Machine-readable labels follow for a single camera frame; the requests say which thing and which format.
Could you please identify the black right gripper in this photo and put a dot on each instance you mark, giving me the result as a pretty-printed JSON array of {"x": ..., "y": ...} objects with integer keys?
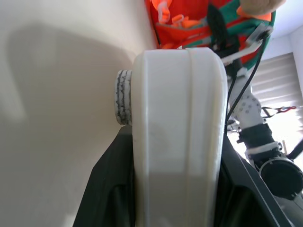
[{"x": 227, "y": 48}]

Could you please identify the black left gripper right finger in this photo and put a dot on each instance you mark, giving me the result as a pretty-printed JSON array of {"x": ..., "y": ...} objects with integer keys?
[{"x": 239, "y": 196}]

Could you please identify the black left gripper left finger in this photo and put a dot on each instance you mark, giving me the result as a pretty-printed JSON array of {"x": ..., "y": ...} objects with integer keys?
[{"x": 106, "y": 184}]

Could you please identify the orange and teal backpack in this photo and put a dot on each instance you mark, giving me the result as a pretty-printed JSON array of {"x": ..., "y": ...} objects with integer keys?
[{"x": 189, "y": 30}]

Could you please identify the tan plush toy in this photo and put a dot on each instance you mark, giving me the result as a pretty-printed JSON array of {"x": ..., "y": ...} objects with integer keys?
[{"x": 259, "y": 6}]

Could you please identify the grey window blind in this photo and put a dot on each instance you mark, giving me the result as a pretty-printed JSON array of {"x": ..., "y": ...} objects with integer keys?
[{"x": 279, "y": 78}]

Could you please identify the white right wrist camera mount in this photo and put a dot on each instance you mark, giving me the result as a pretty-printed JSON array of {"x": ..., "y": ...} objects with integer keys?
[{"x": 256, "y": 35}]

